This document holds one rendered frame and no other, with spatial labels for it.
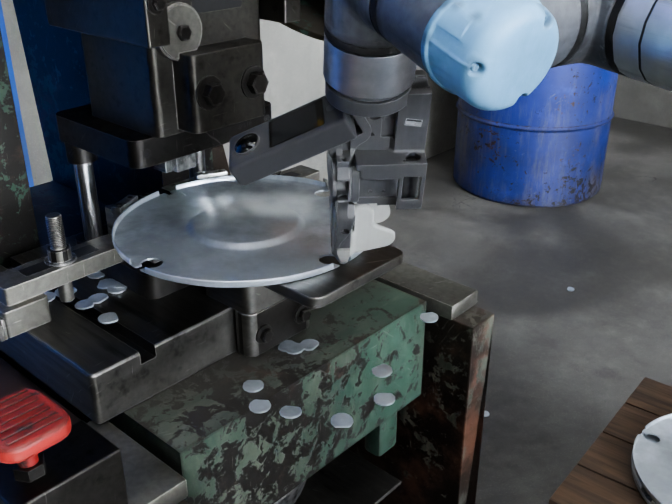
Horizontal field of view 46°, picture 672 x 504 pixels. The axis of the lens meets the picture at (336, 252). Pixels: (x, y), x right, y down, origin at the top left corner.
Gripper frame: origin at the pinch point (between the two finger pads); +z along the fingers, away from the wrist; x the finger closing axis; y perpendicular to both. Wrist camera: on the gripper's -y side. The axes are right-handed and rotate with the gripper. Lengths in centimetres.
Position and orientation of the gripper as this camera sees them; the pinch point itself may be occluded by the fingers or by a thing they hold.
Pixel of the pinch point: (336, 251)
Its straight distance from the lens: 78.9
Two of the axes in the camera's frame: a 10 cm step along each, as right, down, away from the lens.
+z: -0.3, 7.1, 7.1
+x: -0.8, -7.1, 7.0
